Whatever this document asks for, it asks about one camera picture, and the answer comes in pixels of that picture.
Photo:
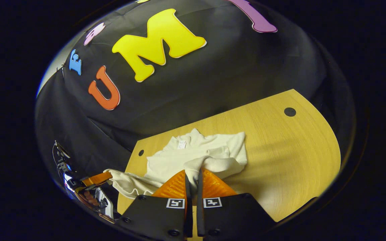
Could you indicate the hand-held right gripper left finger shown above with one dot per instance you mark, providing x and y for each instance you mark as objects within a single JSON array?
[{"x": 159, "y": 214}]

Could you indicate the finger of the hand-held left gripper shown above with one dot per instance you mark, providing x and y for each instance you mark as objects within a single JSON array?
[{"x": 97, "y": 179}]

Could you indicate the cream long-sleeved top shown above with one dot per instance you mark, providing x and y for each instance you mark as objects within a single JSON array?
[{"x": 196, "y": 157}]

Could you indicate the black backdrop cloth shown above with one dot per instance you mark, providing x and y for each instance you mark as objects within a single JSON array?
[{"x": 213, "y": 77}]

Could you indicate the black table grommet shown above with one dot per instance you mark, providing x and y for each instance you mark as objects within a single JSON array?
[
  {"x": 290, "y": 111},
  {"x": 141, "y": 152}
]

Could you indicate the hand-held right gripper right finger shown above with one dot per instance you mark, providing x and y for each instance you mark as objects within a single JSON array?
[{"x": 230, "y": 214}]

